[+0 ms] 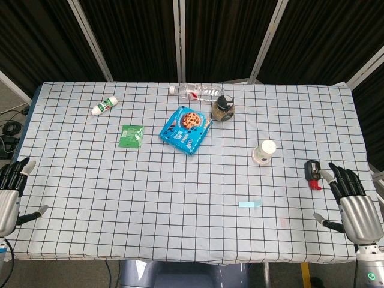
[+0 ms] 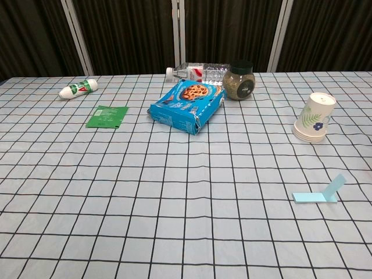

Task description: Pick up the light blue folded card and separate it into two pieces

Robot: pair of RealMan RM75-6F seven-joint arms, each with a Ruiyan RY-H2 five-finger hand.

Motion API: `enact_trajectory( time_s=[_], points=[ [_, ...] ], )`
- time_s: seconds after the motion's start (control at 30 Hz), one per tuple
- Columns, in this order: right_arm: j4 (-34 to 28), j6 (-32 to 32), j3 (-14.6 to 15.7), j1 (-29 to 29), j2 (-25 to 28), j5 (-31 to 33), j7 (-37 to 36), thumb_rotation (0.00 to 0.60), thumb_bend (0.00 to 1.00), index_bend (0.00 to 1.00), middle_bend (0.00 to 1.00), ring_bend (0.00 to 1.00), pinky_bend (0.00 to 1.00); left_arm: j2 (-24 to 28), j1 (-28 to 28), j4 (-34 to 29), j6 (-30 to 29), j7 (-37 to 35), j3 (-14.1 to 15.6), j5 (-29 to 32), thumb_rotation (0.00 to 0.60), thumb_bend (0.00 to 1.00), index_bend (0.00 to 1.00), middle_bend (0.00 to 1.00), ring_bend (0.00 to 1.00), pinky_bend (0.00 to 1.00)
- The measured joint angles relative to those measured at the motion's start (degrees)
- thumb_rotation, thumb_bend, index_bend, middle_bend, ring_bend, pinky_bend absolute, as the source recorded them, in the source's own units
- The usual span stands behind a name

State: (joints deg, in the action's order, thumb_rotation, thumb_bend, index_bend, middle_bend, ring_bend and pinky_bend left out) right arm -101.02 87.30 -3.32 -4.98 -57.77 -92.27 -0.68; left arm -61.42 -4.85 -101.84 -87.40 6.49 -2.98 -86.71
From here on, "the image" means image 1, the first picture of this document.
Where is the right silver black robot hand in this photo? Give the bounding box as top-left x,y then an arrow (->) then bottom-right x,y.
313,161 -> 381,245

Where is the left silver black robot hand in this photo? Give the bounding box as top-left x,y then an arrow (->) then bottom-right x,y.
0,157 -> 49,238

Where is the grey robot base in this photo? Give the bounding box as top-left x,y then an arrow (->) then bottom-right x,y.
119,260 -> 250,288

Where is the black power adapter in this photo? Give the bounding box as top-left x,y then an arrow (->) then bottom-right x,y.
0,134 -> 17,160

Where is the black device with red tip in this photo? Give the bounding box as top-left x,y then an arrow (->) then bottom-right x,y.
304,160 -> 323,191

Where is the black folding screen panel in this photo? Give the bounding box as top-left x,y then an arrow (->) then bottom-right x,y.
67,0 -> 184,83
344,44 -> 384,172
172,0 -> 289,85
248,0 -> 384,88
0,0 -> 114,100

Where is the white bottle with green label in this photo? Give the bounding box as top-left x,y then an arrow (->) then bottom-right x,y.
91,95 -> 118,116

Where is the green foil packet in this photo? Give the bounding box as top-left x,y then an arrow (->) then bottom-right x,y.
119,124 -> 145,149

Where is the blue checkered tablecloth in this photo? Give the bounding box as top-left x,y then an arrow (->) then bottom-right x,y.
0,80 -> 384,265

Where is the spice jar with black lid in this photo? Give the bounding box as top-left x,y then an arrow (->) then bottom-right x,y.
211,94 -> 236,122

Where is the blue cookie box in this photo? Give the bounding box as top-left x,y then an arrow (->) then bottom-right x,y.
158,104 -> 214,156

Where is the clear plastic water bottle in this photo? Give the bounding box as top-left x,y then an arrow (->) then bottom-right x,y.
168,83 -> 226,104

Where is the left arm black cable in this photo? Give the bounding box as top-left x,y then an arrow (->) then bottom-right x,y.
0,238 -> 15,271

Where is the coiled black cable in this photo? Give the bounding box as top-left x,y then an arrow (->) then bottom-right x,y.
2,121 -> 22,136

